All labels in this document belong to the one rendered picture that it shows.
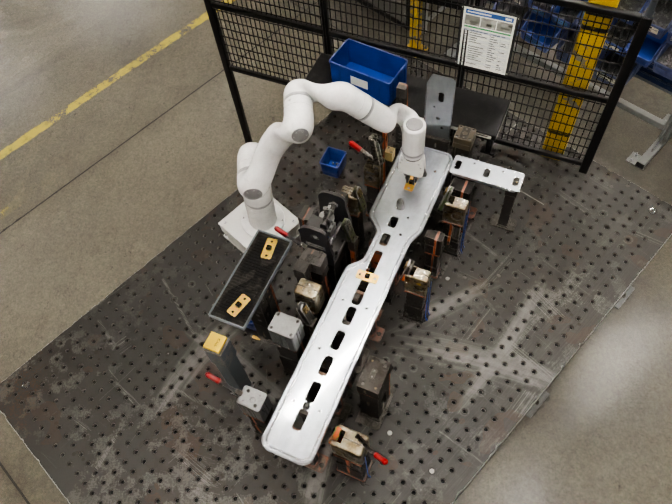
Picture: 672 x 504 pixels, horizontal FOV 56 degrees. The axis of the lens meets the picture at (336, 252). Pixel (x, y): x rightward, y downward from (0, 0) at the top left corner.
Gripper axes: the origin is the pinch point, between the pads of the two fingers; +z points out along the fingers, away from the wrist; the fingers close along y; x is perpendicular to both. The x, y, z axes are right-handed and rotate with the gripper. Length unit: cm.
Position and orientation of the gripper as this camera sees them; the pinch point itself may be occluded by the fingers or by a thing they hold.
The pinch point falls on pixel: (411, 178)
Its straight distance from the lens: 255.3
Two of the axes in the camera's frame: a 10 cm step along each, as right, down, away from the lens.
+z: 0.7, 5.1, 8.6
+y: 9.1, 3.2, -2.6
